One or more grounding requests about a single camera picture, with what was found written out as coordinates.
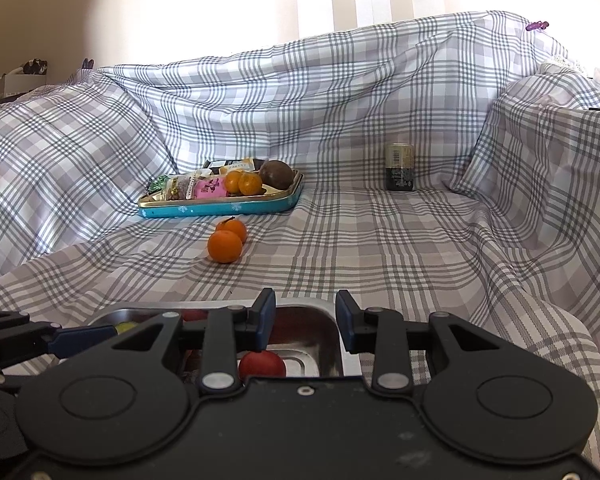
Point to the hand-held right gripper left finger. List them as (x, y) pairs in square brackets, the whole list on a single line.
[(260, 322)]

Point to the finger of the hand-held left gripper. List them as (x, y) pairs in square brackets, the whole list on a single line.
[(80, 338)]

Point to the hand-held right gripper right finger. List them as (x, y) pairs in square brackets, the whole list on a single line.
[(347, 322)]

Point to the stainless steel tray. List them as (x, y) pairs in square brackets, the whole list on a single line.
[(310, 332)]

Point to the orange tangerine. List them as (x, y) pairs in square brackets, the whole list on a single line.
[(225, 246), (232, 229)]

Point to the grey plaid blanket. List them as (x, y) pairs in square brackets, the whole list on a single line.
[(405, 260)]

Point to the blue tin tray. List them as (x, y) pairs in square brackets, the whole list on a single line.
[(220, 207)]

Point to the small orange kumquat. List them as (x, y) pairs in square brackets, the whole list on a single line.
[(233, 182), (250, 184)]

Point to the pink snack packet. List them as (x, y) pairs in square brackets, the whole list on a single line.
[(210, 187)]

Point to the brown kiwi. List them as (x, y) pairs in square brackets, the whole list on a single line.
[(278, 173)]

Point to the clear nut snack packet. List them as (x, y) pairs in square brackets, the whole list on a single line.
[(180, 187)]

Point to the yellow snack packet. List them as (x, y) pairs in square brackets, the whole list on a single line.
[(242, 164)]

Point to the dark glass jar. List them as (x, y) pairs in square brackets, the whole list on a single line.
[(399, 166)]

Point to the black snack packet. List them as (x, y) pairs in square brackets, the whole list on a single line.
[(212, 164)]

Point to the green candy wrapper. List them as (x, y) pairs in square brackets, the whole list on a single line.
[(156, 183)]

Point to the white cardboard box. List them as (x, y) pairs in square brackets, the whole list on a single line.
[(22, 82)]

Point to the dark patterned object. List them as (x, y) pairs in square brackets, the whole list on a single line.
[(35, 65)]

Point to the purple clip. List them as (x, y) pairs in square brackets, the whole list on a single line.
[(536, 25)]

